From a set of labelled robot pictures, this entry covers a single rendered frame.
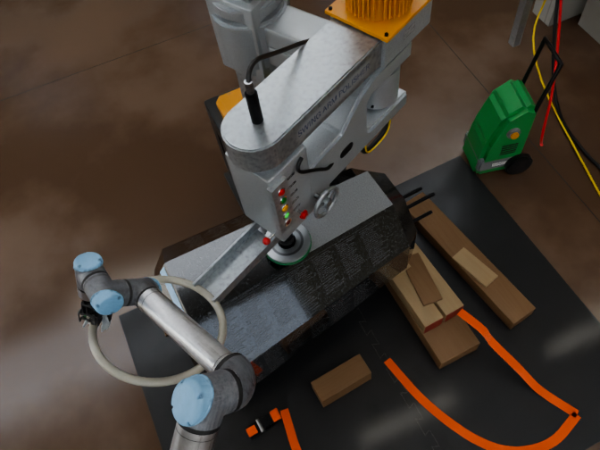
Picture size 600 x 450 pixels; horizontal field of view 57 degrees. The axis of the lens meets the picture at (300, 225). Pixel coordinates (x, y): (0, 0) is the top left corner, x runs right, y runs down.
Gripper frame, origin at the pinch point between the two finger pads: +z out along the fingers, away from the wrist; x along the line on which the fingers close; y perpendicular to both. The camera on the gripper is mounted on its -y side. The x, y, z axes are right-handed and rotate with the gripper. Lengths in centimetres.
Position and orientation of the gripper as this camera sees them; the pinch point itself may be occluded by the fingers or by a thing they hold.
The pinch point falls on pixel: (99, 323)
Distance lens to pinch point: 223.8
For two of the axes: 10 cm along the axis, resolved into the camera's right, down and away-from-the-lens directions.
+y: -1.6, 6.4, -7.5
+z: -1.6, 7.3, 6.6
